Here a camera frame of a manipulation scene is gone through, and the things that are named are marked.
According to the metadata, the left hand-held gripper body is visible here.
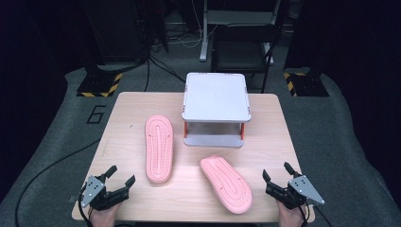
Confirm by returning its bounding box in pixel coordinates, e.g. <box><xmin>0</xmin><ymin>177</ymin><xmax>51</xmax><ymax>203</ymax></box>
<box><xmin>80</xmin><ymin>174</ymin><xmax>131</xmax><ymax>212</ymax></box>

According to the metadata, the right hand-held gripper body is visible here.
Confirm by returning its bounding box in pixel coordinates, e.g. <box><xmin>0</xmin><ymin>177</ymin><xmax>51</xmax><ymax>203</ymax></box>
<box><xmin>265</xmin><ymin>174</ymin><xmax>326</xmax><ymax>210</ymax></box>

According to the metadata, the pink slipper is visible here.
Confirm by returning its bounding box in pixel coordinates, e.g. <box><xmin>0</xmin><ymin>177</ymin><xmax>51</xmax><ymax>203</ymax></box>
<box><xmin>199</xmin><ymin>154</ymin><xmax>254</xmax><ymax>216</ymax></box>
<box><xmin>144</xmin><ymin>114</ymin><xmax>175</xmax><ymax>185</ymax></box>

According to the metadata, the white two-tier shoe rack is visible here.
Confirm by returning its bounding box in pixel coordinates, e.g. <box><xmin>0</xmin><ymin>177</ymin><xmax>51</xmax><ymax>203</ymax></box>
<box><xmin>181</xmin><ymin>72</ymin><xmax>253</xmax><ymax>149</ymax></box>

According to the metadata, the person's left hand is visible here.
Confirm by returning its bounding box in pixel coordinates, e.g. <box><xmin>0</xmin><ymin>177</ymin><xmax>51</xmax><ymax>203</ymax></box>
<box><xmin>89</xmin><ymin>202</ymin><xmax>123</xmax><ymax>227</ymax></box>

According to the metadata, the person's right hand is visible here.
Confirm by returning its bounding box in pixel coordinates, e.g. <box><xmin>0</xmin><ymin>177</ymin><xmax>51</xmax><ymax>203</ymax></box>
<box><xmin>276</xmin><ymin>200</ymin><xmax>306</xmax><ymax>227</ymax></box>

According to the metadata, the black stand base striped tape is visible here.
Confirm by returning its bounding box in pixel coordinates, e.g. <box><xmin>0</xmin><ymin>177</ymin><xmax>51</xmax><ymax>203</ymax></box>
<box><xmin>283</xmin><ymin>72</ymin><xmax>330</xmax><ymax>97</ymax></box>
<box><xmin>76</xmin><ymin>72</ymin><xmax>124</xmax><ymax>98</ymax></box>

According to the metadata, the black folding chair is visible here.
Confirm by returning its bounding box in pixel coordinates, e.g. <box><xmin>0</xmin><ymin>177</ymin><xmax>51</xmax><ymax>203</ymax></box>
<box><xmin>209</xmin><ymin>24</ymin><xmax>279</xmax><ymax>95</ymax></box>

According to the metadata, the dark equipment cabinet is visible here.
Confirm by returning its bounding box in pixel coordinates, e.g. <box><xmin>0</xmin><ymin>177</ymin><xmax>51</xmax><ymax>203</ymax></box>
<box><xmin>79</xmin><ymin>0</ymin><xmax>150</xmax><ymax>65</ymax></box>

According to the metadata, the left hand-held gripper cable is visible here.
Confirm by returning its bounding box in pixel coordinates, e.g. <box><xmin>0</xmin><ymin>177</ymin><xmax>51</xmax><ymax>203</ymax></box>
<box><xmin>78</xmin><ymin>184</ymin><xmax>95</xmax><ymax>227</ymax></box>

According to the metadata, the hand-held gripper cable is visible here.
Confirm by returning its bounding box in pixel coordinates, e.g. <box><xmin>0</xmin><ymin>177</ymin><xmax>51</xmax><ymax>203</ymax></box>
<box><xmin>78</xmin><ymin>184</ymin><xmax>95</xmax><ymax>227</ymax></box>
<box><xmin>297</xmin><ymin>200</ymin><xmax>313</xmax><ymax>227</ymax></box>

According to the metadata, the right hand-held gripper cable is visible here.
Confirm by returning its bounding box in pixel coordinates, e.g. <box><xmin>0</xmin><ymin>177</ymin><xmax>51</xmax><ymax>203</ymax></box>
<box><xmin>297</xmin><ymin>200</ymin><xmax>313</xmax><ymax>227</ymax></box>

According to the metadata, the short black floor cable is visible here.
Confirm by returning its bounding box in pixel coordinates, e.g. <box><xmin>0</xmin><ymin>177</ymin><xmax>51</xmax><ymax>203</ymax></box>
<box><xmin>312</xmin><ymin>203</ymin><xmax>334</xmax><ymax>227</ymax></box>

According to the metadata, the long black floor cable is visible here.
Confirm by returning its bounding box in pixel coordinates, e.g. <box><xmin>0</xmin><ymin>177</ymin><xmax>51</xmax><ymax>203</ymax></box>
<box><xmin>13</xmin><ymin>137</ymin><xmax>102</xmax><ymax>227</ymax></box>

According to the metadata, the black cable bundle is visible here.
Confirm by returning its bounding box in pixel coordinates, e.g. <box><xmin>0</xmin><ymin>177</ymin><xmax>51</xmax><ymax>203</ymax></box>
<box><xmin>143</xmin><ymin>46</ymin><xmax>187</xmax><ymax>93</ymax></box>

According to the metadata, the white metal desk frame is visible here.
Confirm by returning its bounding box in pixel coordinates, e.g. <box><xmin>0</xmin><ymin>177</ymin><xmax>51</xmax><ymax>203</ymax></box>
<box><xmin>199</xmin><ymin>0</ymin><xmax>282</xmax><ymax>66</ymax></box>

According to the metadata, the white cable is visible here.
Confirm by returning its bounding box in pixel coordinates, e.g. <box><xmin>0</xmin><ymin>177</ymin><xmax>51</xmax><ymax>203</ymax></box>
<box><xmin>168</xmin><ymin>0</ymin><xmax>219</xmax><ymax>50</ymax></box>

